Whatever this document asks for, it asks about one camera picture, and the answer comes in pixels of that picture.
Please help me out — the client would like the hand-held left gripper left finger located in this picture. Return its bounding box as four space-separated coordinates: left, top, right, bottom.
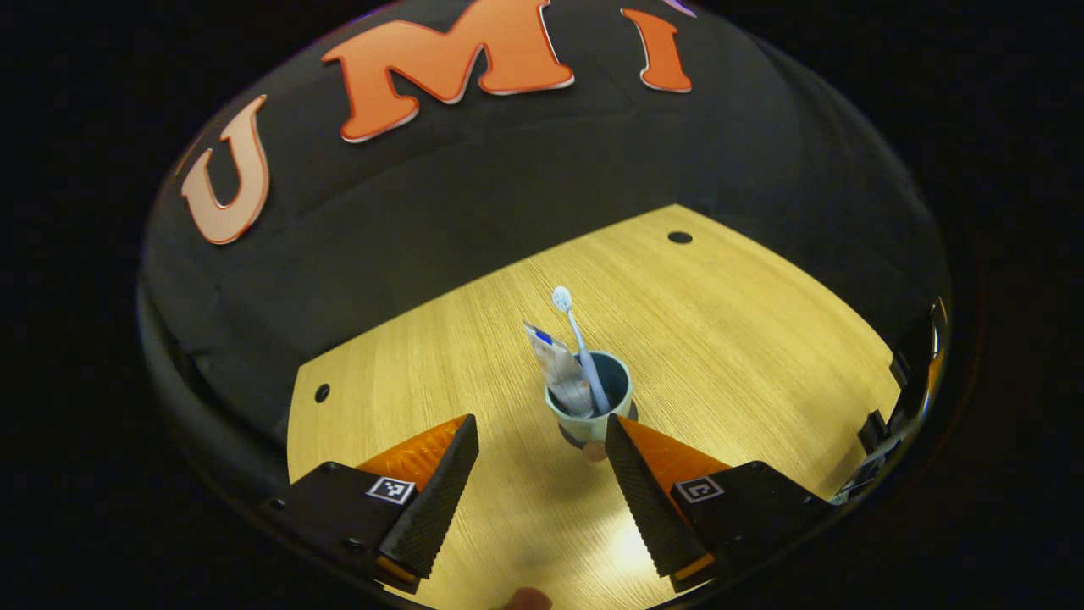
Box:
269 413 481 594

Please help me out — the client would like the light blue cup wooden handle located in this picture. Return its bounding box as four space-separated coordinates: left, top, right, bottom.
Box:
545 351 636 463

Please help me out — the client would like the white toothpaste tube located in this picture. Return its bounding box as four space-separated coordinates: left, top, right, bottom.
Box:
523 322 595 418

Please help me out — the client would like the white blue toothbrush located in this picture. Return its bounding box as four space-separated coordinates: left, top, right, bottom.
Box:
552 286 612 416

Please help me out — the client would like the black backdrop cloth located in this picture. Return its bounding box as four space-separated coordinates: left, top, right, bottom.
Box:
137 0 949 475

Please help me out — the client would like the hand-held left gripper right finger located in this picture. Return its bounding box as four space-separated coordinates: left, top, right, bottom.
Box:
604 413 836 594

